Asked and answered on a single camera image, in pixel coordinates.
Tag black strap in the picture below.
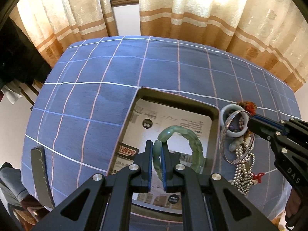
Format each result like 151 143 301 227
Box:
30 146 55 209

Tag wooden clothes rack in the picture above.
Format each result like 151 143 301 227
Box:
19 80 43 111

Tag right beige orange curtain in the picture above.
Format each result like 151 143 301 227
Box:
139 0 307 91

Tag white jade bangle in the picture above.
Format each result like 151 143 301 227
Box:
219 104 251 138

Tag dark hanging clothes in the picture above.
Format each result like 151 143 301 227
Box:
0 18 51 87

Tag silver bangle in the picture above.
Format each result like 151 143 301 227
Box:
219 110 255 165

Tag left beige orange curtain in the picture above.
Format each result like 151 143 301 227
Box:
10 0 118 66

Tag brown wooden bead mala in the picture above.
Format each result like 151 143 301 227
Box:
236 101 257 116

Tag person's right hand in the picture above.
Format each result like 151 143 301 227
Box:
285 188 301 218

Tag person's leg in jeans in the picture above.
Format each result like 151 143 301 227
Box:
0 162 51 231

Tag white pearl necklace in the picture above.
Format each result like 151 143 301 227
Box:
231 145 256 196

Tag dark purple bead bracelet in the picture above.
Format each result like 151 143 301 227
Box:
228 110 245 133

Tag blue checked tablecloth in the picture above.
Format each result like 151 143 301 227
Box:
21 35 303 231

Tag beige orange curtain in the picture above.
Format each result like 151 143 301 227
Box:
139 0 307 91
10 0 118 66

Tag pale jade pendant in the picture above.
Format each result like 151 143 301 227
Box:
229 138 243 152

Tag pink metal tin box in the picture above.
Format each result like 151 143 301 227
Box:
109 88 219 215

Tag printed paper liner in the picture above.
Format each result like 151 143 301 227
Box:
111 99 212 214

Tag red knot cord charm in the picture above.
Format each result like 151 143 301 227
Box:
252 173 265 185

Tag green jade bracelet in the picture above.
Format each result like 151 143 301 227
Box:
152 125 205 182

